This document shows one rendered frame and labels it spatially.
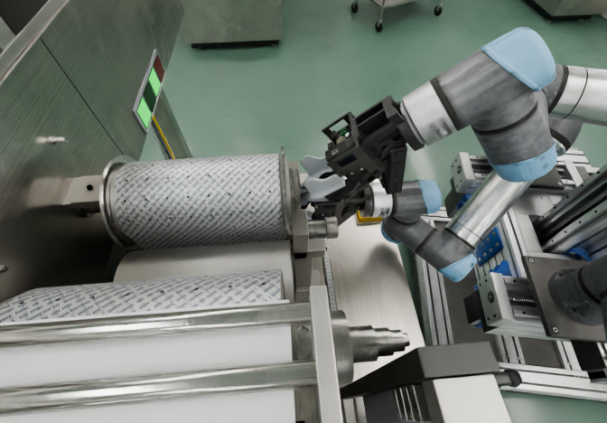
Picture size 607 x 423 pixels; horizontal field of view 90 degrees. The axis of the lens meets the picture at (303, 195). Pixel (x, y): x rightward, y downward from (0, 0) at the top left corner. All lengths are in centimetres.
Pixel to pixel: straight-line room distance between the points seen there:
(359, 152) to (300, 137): 197
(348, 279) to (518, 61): 59
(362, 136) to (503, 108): 16
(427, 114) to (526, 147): 13
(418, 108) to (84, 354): 40
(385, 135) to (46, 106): 47
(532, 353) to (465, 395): 152
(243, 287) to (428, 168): 213
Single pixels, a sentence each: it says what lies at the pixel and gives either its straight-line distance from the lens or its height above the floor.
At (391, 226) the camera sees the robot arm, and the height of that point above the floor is 103.
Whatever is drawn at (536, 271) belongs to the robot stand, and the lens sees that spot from 112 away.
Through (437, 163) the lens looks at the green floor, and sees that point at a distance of 240.
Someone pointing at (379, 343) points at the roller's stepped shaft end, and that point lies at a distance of 32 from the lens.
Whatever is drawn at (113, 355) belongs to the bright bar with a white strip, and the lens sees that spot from 26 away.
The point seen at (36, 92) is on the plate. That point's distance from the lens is 57.
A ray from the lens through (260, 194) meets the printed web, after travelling 45.
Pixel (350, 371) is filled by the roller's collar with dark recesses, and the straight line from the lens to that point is 31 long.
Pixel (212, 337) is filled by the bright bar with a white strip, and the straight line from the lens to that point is 23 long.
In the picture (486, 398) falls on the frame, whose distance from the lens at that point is 25.
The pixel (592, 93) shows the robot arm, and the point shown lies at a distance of 60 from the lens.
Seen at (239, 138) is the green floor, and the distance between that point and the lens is 242.
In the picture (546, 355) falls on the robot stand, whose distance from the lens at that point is 179.
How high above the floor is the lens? 166
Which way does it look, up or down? 55 degrees down
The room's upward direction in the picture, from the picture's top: straight up
